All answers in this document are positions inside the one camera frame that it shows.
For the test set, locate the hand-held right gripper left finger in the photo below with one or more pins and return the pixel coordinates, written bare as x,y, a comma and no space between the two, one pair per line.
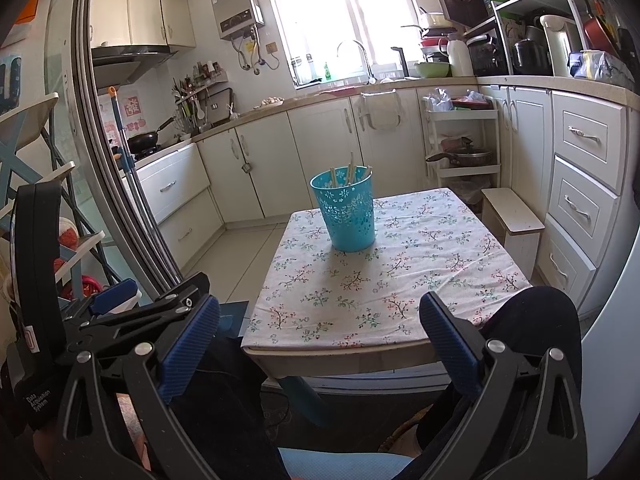
190,345

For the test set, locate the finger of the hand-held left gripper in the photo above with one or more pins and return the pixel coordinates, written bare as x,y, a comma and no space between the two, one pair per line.
115,295
165,302

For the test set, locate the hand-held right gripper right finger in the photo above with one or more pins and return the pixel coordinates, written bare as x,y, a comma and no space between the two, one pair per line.
450,345

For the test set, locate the blue perforated basket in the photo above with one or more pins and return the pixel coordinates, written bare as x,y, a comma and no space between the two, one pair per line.
350,225

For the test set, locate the bundle of wooden chopsticks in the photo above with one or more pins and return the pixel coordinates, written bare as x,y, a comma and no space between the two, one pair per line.
351,170

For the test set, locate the red patterned slipper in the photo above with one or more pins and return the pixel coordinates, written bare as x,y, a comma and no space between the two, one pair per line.
89,287

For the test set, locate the orange white plush slipper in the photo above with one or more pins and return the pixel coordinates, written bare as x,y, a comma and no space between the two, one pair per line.
69,232

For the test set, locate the dark blue floor mat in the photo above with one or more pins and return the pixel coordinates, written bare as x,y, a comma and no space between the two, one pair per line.
234,317

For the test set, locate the person's left leg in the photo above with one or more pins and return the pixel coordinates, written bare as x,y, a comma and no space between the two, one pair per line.
225,410

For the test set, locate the floral tablecloth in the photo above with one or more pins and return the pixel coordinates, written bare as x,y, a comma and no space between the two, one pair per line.
400,270

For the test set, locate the yellow patterned slipper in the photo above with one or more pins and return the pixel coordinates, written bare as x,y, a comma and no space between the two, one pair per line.
400,430

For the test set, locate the small white stool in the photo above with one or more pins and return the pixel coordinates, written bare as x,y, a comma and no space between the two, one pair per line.
515,215

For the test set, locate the shoe rack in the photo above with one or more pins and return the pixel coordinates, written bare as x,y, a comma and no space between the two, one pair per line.
25,110

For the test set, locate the black wok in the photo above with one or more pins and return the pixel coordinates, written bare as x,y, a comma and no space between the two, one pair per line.
142,141

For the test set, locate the light blue stool seat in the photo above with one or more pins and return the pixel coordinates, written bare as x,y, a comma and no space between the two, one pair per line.
340,465

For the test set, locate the lidded frying pan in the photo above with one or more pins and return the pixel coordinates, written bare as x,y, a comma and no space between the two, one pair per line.
467,157

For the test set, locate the range hood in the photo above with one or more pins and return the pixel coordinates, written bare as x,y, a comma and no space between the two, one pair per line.
125,60

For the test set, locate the plate of garlic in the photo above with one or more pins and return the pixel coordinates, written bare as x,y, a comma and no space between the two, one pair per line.
270,103

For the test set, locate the white trolley rack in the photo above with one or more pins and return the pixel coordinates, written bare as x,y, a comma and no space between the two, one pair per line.
492,115

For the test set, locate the beige tote bag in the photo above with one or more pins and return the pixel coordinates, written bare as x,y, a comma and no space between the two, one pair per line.
380,112

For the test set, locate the red and green dish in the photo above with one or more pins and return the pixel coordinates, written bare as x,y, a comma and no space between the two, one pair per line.
472,102

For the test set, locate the white plastic bag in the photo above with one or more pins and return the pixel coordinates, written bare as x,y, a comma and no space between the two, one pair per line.
440,100

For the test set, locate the white upper cabinets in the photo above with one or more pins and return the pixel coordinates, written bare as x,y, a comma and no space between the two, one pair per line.
145,15

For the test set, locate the black dish rack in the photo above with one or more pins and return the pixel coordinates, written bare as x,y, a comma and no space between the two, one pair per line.
305,70

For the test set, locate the green bowl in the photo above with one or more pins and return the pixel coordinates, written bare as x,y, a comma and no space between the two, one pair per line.
432,70

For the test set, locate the beige kitchen countertop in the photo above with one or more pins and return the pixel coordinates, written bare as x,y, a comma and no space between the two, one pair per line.
550,82

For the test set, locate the white thermos jug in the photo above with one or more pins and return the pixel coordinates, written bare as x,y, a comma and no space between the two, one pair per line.
459,57

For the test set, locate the black tap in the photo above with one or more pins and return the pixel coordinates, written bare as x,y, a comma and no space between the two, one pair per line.
402,60

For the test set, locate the chrome sink faucet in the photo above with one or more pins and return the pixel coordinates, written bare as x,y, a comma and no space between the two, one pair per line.
367,67

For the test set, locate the black toaster oven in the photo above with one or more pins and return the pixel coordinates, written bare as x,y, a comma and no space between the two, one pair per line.
487,55

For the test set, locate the black cooking pot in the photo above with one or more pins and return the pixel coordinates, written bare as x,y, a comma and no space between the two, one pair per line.
530,57

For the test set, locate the stack of pots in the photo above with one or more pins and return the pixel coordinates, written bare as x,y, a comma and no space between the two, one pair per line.
432,35

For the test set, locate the blue packet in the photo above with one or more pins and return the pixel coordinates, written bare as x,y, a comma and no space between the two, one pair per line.
597,66

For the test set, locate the white electric kettle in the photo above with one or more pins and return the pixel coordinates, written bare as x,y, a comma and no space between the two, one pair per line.
560,45

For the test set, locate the black microwave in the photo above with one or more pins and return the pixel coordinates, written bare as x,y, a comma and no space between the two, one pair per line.
465,7

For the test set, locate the kitchen window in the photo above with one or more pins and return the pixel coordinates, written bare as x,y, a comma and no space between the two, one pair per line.
350,15

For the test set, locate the red pan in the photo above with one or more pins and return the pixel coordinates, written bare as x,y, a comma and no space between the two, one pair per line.
597,35

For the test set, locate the sliding door frame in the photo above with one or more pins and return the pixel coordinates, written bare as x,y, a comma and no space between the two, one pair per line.
85,135

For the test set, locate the pink wall stickers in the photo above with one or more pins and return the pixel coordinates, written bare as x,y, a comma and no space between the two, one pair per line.
135,112

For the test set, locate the wall utensil rack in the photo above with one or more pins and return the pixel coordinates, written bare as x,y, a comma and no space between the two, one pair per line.
195,95

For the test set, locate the wall water heater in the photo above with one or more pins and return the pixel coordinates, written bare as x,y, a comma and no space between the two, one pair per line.
235,7

